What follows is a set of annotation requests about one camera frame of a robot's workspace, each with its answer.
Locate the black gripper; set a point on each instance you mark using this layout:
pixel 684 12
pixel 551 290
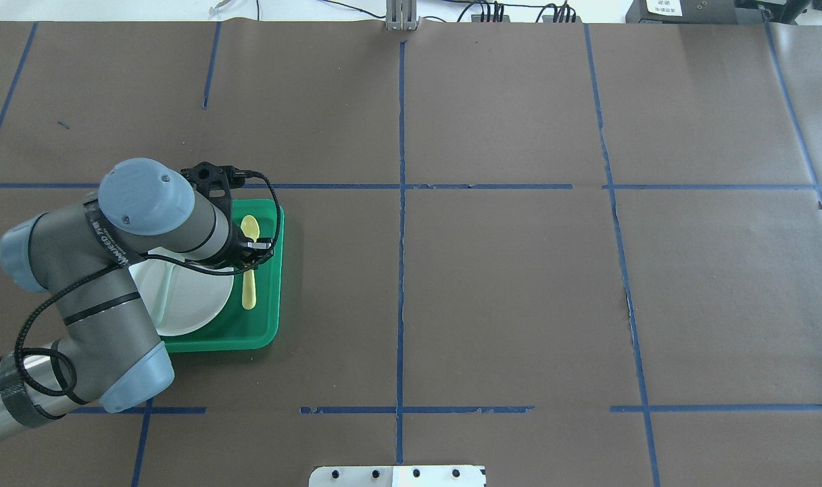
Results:
pixel 238 251

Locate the yellow plastic spoon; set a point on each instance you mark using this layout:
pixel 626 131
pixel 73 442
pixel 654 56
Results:
pixel 251 229

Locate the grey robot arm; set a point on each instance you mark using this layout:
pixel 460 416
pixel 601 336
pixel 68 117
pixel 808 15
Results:
pixel 92 339

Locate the green plastic tray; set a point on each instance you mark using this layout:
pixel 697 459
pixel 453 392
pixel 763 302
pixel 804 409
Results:
pixel 236 328

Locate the white divided plate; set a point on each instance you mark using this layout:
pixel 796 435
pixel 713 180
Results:
pixel 179 300

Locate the vertical blue tape line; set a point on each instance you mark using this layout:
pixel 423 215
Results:
pixel 402 198

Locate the horizontal blue tape line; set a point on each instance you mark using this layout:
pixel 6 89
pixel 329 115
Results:
pixel 615 187

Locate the brown paper table cover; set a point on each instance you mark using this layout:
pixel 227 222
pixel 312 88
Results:
pixel 580 337

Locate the black device box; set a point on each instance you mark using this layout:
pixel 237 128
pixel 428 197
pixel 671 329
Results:
pixel 681 12

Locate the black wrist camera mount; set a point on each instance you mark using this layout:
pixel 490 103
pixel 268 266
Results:
pixel 216 183

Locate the white metal bracket plate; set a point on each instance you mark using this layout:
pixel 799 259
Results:
pixel 399 475

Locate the grey aluminium profile post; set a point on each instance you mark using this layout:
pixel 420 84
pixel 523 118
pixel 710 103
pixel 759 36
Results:
pixel 401 15

